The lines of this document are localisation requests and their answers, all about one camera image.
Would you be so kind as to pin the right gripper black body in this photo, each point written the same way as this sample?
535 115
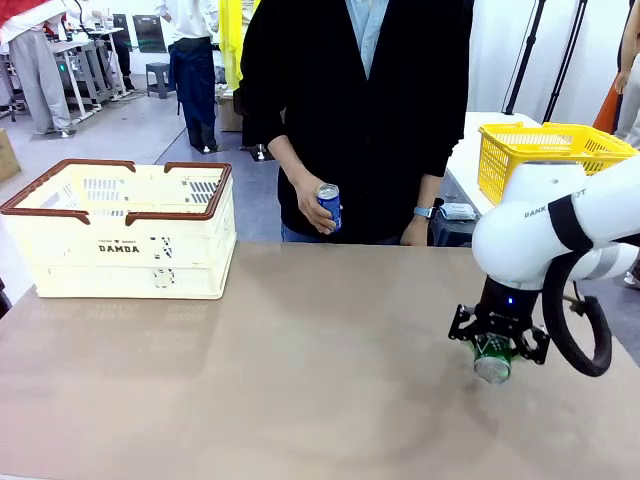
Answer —
505 310

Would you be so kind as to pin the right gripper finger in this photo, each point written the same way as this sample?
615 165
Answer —
462 325
536 346

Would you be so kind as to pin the green drink can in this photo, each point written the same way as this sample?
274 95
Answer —
492 362

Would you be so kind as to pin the blue drink can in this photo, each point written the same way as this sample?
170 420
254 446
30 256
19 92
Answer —
331 205

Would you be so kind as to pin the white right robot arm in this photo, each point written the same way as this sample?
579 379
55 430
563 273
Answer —
530 240

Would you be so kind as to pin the person's right forearm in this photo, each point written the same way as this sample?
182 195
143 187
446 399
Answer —
287 160

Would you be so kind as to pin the person's left forearm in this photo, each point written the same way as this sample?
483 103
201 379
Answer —
428 192

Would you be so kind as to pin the yellow plastic shopping basket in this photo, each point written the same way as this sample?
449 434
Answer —
500 150

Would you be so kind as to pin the person's left hand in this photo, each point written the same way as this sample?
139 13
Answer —
415 234

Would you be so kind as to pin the person's right hand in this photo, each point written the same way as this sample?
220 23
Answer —
307 200

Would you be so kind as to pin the black stool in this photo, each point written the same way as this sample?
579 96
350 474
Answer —
447 232

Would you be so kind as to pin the wet wipes pack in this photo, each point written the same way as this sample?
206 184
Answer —
457 212

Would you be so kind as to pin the light blue wristwatch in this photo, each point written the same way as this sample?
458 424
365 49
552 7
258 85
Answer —
422 211

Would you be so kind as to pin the white side table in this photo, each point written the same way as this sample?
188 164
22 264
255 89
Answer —
465 145

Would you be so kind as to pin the orange traffic cone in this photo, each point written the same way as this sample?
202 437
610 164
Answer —
607 112

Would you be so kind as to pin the bystander in beige trousers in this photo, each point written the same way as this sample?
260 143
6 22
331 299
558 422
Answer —
631 100

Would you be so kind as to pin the black tripod stand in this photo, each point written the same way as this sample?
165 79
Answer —
530 50

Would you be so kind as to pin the person in black cardigan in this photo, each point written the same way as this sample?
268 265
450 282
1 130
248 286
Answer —
325 100

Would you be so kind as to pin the cardboard box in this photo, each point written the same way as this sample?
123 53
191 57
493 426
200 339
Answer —
227 115
7 155

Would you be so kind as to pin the yellow hanging cloth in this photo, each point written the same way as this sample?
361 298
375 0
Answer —
230 50

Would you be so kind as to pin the bystander with navy apron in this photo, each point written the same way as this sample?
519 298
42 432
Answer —
192 80

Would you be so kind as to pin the grey plastic stool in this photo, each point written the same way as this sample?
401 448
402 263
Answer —
160 80

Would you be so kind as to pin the white grey workbench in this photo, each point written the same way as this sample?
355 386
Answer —
85 55

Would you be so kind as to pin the bystander in grey trousers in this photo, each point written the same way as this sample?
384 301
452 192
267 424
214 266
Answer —
37 75

